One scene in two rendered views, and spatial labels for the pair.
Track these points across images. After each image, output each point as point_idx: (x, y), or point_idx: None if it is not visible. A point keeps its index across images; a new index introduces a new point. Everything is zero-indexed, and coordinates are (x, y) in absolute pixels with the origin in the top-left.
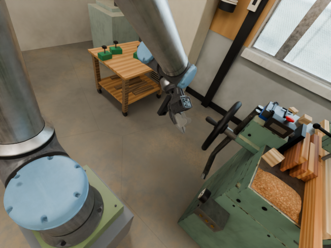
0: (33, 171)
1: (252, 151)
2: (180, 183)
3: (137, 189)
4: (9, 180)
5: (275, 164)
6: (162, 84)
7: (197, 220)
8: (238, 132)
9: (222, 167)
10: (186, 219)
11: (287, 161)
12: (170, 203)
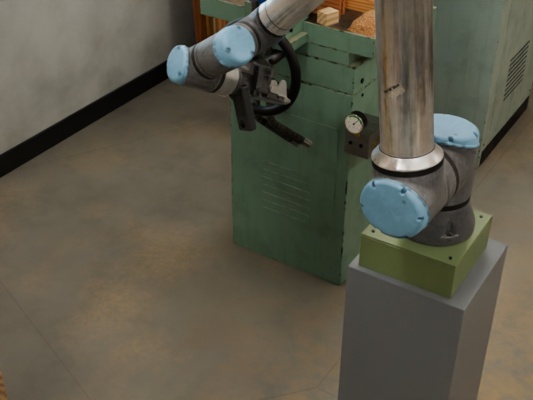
0: (441, 132)
1: (305, 40)
2: (250, 285)
3: (288, 361)
4: (451, 162)
5: (338, 17)
6: (232, 82)
7: (352, 202)
8: (271, 48)
9: (242, 156)
10: (344, 239)
11: (331, 7)
12: (303, 298)
